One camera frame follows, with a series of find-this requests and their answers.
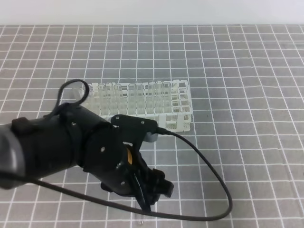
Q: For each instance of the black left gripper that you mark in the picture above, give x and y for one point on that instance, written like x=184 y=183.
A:
x=121 y=169

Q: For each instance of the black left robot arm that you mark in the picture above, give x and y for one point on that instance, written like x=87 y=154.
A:
x=72 y=135

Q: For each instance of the white plastic test tube rack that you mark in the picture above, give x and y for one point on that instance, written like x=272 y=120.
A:
x=178 y=120

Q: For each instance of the grey grid tablecloth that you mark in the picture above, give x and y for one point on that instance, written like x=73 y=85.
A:
x=247 y=88

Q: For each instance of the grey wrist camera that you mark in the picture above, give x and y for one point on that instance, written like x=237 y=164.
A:
x=136 y=130

